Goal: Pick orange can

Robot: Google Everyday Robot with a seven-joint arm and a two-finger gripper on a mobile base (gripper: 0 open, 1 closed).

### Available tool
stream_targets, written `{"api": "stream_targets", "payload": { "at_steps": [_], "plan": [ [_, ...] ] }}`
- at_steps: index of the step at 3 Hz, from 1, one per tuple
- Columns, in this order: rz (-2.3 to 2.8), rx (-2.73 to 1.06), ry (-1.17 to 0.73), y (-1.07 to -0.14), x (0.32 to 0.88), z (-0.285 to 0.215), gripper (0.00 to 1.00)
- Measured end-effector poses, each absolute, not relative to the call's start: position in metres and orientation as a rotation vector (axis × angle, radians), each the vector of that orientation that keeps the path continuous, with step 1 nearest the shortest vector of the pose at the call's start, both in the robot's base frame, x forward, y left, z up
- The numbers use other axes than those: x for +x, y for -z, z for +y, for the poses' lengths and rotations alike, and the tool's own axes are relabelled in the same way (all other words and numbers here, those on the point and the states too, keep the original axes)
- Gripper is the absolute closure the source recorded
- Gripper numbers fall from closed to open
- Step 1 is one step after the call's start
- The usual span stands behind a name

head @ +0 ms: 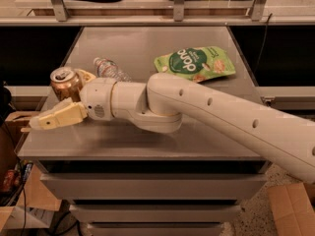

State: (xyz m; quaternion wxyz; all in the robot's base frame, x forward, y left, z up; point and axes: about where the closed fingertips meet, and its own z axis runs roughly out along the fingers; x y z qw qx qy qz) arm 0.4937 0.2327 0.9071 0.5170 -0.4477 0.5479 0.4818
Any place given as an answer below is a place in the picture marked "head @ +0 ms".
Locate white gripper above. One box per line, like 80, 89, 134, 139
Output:
30, 69, 116, 130

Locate orange soda can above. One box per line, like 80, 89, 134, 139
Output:
50, 67, 83, 102

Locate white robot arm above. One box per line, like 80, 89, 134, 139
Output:
31, 73, 315, 183

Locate clear plastic water bottle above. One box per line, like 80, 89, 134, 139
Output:
94, 57, 132, 82

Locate cardboard box left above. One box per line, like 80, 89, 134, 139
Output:
0, 111, 62, 232

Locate cardboard box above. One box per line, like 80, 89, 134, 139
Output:
268, 183, 315, 236
0, 111, 62, 232

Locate green snack pouch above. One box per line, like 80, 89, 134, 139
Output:
154, 46, 235, 83

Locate cardboard box right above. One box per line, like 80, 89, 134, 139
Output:
268, 183, 315, 236

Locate metal shelf rail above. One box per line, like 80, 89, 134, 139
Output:
0, 0, 315, 26

